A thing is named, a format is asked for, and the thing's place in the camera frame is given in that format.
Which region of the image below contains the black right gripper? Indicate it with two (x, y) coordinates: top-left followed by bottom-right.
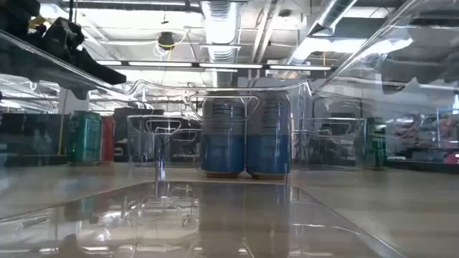
(380, 59), (459, 95)

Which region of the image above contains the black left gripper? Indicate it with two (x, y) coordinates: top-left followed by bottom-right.
(42, 17), (127, 100)

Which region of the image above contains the green soda can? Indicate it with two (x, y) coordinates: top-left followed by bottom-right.
(364, 117), (388, 168)
(66, 110), (103, 165)

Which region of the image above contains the red Fanta soda can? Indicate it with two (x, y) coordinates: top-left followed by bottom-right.
(100, 115), (116, 163)

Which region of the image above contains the clear plastic bin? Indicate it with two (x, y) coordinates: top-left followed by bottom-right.
(126, 113), (202, 169)
(0, 0), (459, 258)
(296, 116), (367, 170)

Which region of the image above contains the silver and blue soda can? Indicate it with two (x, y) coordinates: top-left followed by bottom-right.
(200, 91), (247, 178)
(245, 91), (292, 180)

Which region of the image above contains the black box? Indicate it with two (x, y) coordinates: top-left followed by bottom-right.
(113, 107), (166, 163)

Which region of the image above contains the black partition panel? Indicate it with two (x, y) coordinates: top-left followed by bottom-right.
(0, 113), (70, 157)

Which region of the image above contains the black beam with light strips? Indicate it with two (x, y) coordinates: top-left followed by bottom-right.
(95, 59), (336, 72)

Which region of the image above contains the smooth silver air duct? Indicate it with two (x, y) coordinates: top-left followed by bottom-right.
(285, 0), (359, 67)

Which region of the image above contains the black metal table frame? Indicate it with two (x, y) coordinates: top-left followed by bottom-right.
(0, 153), (459, 175)

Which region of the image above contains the ribbed silver air duct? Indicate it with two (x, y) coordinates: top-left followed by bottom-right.
(199, 0), (245, 89)

